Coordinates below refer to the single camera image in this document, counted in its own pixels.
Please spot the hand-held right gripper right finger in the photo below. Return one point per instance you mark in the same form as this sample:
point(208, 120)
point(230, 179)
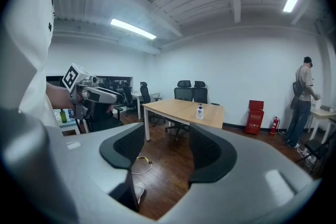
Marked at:
point(249, 186)

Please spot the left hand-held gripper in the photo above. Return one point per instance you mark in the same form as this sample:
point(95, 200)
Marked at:
point(76, 78)

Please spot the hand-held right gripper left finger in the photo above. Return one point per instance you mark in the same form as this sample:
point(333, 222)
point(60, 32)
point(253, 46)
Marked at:
point(65, 170)

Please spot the white pump bottle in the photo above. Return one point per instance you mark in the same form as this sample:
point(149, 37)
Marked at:
point(200, 113)

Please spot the person's left forearm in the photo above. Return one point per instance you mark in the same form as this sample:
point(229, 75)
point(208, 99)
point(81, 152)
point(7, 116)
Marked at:
point(59, 97)

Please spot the green bottle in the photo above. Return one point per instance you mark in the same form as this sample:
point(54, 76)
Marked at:
point(63, 116)

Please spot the black office chair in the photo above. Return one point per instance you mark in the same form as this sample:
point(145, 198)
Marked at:
point(201, 93)
point(183, 91)
point(145, 93)
point(128, 98)
point(105, 119)

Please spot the white partition desk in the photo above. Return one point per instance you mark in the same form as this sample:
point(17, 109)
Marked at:
point(68, 126)

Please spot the white power strip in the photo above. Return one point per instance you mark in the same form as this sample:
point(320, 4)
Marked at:
point(304, 153)

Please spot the red fire extinguisher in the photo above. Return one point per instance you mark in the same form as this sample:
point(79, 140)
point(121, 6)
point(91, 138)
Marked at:
point(274, 126)

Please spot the red cabinet box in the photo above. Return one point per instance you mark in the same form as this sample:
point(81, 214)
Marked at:
point(255, 118)

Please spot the wooden table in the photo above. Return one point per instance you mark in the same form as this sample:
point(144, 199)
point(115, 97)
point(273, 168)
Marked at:
point(178, 110)

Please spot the person's white shoe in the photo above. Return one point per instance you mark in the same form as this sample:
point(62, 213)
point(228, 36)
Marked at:
point(140, 191)

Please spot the black folding chair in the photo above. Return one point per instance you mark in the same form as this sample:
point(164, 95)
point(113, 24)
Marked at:
point(317, 147)

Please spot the person's white shirt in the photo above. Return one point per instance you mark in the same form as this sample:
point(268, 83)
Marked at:
point(26, 47)

